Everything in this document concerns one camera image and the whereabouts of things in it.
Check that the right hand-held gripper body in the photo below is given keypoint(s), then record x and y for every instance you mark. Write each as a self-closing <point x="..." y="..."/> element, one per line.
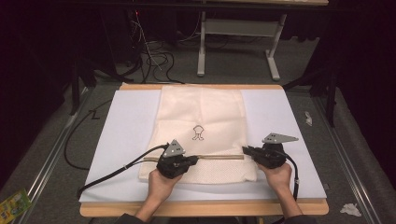
<point x="271" y="155"/>

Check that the green printed packet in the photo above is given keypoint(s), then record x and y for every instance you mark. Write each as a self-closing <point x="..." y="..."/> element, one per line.
<point x="14" y="205"/>

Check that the white metal desk frame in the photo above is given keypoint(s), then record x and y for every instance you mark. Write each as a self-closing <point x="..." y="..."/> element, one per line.
<point x="239" y="27"/>

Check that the small white paper scrap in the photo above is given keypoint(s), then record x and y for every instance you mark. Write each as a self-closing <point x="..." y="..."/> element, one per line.
<point x="308" y="118"/>

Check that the metal rail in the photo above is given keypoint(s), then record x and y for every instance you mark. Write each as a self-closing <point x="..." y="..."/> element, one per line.
<point x="49" y="161"/>
<point x="345" y="161"/>

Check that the crumpled white tissue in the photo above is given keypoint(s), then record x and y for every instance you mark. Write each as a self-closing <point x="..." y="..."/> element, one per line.
<point x="350" y="210"/>

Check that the cream mesh laundry bag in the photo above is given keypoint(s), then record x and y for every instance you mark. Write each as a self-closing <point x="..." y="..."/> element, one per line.
<point x="199" y="105"/>

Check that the white board sheet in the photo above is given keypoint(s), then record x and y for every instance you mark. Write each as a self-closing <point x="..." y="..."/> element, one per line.
<point x="124" y="124"/>

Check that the person's right hand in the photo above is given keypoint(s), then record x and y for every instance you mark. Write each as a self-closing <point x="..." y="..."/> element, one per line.
<point x="278" y="177"/>

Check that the black stand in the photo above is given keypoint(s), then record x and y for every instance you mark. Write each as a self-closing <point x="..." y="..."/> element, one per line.
<point x="330" y="93"/>
<point x="76" y="84"/>

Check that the person's left hand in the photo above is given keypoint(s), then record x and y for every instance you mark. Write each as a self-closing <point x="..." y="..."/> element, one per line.
<point x="162" y="185"/>

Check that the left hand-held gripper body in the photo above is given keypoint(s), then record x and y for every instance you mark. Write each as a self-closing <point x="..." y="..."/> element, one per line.
<point x="171" y="163"/>

